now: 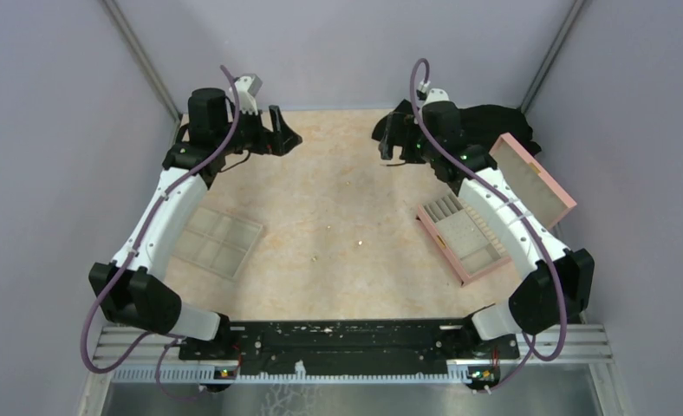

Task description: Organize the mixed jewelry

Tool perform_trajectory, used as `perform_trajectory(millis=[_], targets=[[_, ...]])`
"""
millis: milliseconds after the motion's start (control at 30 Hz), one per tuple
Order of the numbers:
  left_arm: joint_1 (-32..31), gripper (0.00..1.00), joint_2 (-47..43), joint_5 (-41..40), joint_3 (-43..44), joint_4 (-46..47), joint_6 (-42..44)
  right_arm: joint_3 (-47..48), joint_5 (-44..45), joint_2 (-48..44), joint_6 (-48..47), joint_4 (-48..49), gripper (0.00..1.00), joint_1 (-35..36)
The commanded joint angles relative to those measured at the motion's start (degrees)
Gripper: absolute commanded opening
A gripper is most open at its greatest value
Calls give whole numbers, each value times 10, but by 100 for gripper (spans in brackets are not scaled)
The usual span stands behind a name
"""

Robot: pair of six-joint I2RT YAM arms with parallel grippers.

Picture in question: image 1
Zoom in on grey divided tray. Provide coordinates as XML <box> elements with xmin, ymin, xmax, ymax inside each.
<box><xmin>172</xmin><ymin>206</ymin><xmax>263</xmax><ymax>282</ymax></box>

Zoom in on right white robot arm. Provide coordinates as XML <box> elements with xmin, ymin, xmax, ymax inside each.
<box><xmin>372</xmin><ymin>100</ymin><xmax>595</xmax><ymax>357</ymax></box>

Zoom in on aluminium frame rail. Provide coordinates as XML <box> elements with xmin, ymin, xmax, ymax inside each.
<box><xmin>92</xmin><ymin>324</ymin><xmax>613</xmax><ymax>367</ymax></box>

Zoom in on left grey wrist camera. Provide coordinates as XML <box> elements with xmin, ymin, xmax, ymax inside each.
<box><xmin>233</xmin><ymin>74</ymin><xmax>263</xmax><ymax>115</ymax></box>

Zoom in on white toothed cable rail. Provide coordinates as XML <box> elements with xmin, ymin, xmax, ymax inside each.
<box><xmin>111</xmin><ymin>361</ymin><xmax>473</xmax><ymax>386</ymax></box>

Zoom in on purple cable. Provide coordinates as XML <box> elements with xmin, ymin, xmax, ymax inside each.
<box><xmin>79</xmin><ymin>64</ymin><xmax>243</xmax><ymax>403</ymax></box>
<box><xmin>409</xmin><ymin>57</ymin><xmax>569</xmax><ymax>396</ymax></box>

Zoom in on black cloth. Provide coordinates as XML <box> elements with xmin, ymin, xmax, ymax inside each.
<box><xmin>371</xmin><ymin>100</ymin><xmax>542</xmax><ymax>156</ymax></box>

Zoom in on pink jewelry box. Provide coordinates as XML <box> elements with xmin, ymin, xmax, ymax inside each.
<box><xmin>417</xmin><ymin>133</ymin><xmax>576</xmax><ymax>286</ymax></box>

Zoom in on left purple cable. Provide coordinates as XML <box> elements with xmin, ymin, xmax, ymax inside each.
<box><xmin>79</xmin><ymin>64</ymin><xmax>243</xmax><ymax>403</ymax></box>

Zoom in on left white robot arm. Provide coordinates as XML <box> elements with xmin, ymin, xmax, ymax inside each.
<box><xmin>88</xmin><ymin>75</ymin><xmax>302</xmax><ymax>359</ymax></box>

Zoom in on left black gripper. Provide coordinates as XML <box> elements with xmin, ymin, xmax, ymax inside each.
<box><xmin>216</xmin><ymin>101</ymin><xmax>302</xmax><ymax>156</ymax></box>

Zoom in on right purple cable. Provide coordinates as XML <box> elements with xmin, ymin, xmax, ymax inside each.
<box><xmin>409</xmin><ymin>57</ymin><xmax>569</xmax><ymax>396</ymax></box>

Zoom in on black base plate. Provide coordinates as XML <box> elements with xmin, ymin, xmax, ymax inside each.
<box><xmin>179</xmin><ymin>318</ymin><xmax>520</xmax><ymax>376</ymax></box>

